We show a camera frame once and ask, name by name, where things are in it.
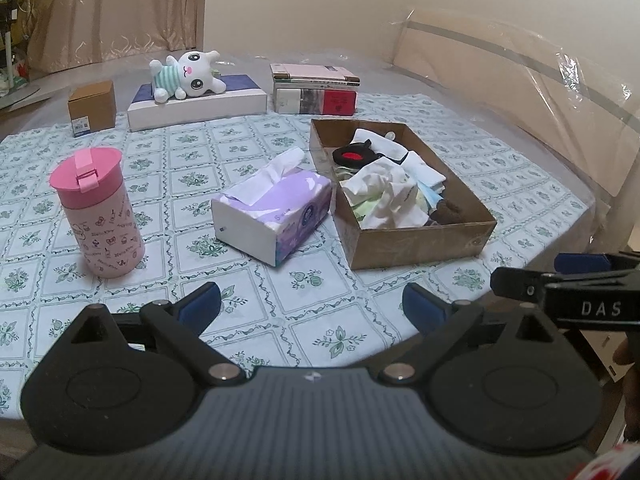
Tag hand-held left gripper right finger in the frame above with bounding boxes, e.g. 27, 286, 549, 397
376, 282, 568, 386

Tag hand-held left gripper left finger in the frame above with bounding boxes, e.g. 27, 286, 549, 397
52, 281, 246, 386

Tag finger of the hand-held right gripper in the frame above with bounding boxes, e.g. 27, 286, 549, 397
554, 250, 640, 275
490, 266, 552, 306

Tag brown velvet scrunchie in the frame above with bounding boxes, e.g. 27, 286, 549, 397
430, 200, 467, 227

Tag blue face mask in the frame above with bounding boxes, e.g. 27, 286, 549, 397
417, 182, 444, 207

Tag green cleaning cloth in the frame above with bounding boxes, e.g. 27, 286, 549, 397
349, 194, 382, 222

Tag white towel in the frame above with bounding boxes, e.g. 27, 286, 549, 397
400, 152, 446, 190

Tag black red cloth item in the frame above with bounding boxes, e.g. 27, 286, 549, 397
332, 142, 382, 169

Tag person's right hand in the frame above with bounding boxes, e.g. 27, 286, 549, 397
612, 339, 640, 379

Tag light wooden panel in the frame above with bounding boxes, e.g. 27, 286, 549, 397
575, 195, 640, 381

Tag pink lidded cup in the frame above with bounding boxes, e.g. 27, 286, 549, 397
49, 147, 147, 280

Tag floral printed sheet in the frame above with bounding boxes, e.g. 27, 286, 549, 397
0, 92, 591, 416

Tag purple tissue box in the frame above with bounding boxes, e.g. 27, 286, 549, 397
210, 147, 333, 267

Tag red white printed cloth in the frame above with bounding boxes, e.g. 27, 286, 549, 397
570, 440, 640, 480

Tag plastic-wrapped wooden headboard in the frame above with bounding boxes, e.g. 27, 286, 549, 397
390, 7, 640, 202

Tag flat white and blue box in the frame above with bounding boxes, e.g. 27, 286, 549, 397
126, 74, 268, 133

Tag red book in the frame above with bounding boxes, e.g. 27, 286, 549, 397
323, 90, 358, 116

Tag mattress in clear plastic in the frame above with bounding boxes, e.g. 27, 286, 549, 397
0, 47, 640, 271

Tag white book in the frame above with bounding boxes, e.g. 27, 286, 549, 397
275, 89, 301, 114

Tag small closed cardboard box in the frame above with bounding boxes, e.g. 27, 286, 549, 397
67, 80, 117, 139

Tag white plush toy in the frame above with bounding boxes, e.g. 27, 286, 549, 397
149, 50, 227, 104

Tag grey book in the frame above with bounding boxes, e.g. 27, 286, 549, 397
299, 89, 325, 115

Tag thin dark book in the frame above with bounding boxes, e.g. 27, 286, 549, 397
272, 80, 359, 92

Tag pink book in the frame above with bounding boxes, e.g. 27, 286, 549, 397
270, 62, 361, 84

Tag beige curtain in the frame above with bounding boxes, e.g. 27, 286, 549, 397
27, 0, 209, 79

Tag cluttered bookshelf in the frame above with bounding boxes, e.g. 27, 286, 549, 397
0, 0, 39, 111

